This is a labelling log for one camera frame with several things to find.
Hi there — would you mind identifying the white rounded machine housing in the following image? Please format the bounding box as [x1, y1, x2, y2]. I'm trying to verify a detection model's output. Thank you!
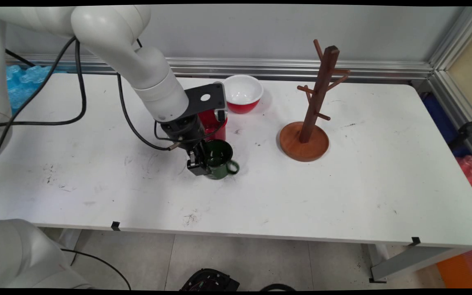
[0, 219, 93, 289]

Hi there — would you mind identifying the blue box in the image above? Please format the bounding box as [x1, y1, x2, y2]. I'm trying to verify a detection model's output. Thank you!
[420, 92, 472, 158]

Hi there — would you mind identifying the long aluminium wall rail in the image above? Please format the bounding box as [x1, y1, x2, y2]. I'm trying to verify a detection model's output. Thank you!
[7, 53, 433, 80]

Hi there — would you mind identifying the green enamel mug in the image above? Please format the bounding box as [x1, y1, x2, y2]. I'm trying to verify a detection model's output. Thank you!
[200, 139, 240, 180]

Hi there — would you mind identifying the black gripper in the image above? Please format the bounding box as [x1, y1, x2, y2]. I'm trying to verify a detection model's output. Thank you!
[156, 115, 214, 177]

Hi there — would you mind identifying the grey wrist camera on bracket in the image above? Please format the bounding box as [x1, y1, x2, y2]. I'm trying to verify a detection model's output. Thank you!
[185, 82, 227, 123]

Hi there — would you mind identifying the aluminium frame with post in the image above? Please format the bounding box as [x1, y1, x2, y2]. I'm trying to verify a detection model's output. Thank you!
[428, 6, 472, 169]

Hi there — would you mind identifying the red plastic bag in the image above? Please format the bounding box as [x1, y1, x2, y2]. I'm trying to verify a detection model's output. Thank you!
[456, 155, 472, 209]

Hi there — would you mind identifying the brown wooden mug tree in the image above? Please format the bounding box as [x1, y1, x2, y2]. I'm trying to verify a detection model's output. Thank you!
[279, 39, 351, 162]

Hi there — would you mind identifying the black cable with metal plug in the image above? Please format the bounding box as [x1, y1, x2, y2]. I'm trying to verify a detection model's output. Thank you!
[116, 39, 183, 151]

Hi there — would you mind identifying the beige wooden board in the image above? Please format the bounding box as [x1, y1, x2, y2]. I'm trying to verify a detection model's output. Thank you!
[448, 25, 472, 115]

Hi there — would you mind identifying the red enamel mug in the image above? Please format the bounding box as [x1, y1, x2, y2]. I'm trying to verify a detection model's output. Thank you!
[198, 109, 228, 142]

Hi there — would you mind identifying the black stand pole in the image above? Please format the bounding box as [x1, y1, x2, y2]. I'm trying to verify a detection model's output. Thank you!
[449, 110, 472, 149]

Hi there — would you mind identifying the grey metal table leg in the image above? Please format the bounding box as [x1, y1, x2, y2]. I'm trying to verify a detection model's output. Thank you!
[367, 244, 472, 283]
[58, 229, 83, 263]

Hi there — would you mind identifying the blue plastic sheet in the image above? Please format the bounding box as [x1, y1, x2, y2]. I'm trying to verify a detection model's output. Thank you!
[7, 65, 66, 117]

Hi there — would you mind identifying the white bowl with red outside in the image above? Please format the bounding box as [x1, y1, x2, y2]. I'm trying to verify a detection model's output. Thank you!
[222, 75, 264, 114]

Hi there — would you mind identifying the black device with wires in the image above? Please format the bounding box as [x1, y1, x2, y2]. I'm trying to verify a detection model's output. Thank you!
[179, 268, 241, 291]

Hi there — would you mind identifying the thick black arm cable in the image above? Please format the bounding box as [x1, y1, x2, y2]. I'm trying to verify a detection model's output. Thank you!
[0, 36, 87, 175]

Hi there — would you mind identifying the orange box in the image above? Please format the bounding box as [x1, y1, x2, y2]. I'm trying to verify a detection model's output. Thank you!
[436, 249, 472, 289]

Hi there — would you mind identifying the black floor cable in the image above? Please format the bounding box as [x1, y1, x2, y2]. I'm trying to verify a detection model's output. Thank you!
[60, 248, 132, 290]

